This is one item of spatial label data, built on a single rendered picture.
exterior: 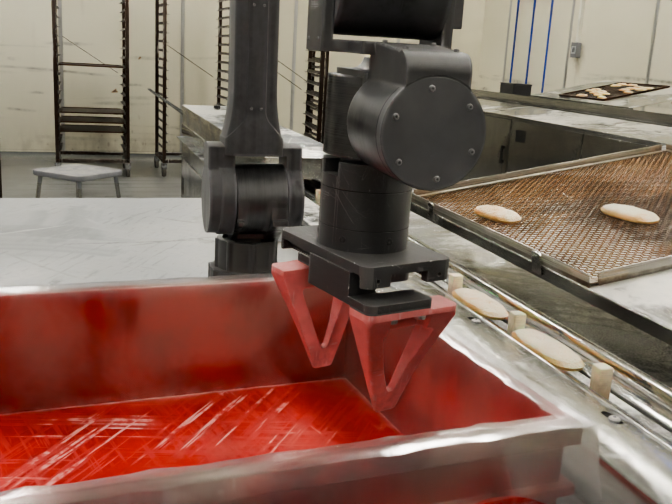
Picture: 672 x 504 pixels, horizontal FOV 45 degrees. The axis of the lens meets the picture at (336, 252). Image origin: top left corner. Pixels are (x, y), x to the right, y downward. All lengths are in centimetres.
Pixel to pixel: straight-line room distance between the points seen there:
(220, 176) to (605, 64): 634
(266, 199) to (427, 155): 46
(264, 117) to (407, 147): 46
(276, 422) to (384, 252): 21
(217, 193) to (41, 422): 31
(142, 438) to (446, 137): 34
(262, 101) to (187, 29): 719
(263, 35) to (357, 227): 41
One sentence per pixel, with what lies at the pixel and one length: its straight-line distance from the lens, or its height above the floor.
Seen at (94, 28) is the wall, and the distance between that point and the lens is 797.
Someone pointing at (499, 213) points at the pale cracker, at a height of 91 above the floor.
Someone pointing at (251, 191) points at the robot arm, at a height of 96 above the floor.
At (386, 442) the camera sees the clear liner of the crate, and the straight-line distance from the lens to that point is 41.
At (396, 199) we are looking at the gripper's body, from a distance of 48.
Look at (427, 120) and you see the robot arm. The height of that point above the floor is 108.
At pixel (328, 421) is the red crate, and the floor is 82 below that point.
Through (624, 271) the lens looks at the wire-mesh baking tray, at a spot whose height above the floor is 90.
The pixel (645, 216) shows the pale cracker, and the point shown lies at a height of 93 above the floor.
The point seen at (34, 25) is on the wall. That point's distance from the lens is 798.
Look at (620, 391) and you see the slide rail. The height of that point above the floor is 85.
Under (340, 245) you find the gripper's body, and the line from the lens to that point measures 48.
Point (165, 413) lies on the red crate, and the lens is 67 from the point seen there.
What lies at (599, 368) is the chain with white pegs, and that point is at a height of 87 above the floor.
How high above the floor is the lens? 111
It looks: 14 degrees down
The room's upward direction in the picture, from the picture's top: 3 degrees clockwise
